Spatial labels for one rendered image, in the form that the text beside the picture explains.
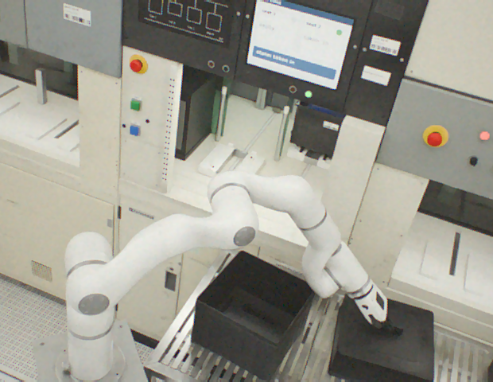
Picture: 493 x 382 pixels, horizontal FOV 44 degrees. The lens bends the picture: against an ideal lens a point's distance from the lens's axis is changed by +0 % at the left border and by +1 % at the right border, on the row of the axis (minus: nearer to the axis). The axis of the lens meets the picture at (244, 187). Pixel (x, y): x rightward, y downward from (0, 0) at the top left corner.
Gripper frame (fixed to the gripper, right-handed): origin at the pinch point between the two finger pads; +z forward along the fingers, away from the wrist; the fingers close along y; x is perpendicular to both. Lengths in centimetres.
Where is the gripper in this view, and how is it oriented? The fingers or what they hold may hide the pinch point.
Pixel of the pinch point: (387, 324)
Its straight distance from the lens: 194.3
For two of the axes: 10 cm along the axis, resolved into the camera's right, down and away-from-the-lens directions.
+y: 2.5, -5.4, 8.1
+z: 5.8, 7.5, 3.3
